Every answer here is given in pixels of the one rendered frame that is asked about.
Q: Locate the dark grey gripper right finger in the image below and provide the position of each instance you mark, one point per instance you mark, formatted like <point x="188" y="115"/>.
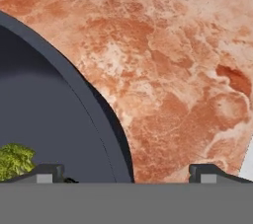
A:
<point x="204" y="171"/>

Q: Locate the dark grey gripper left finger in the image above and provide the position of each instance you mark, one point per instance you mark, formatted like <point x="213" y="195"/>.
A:
<point x="49" y="172"/>

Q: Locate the green broccoli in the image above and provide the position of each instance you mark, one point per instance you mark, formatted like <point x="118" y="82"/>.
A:
<point x="15" y="160"/>

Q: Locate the dark grey pot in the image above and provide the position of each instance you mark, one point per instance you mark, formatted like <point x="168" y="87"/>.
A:
<point x="49" y="103"/>

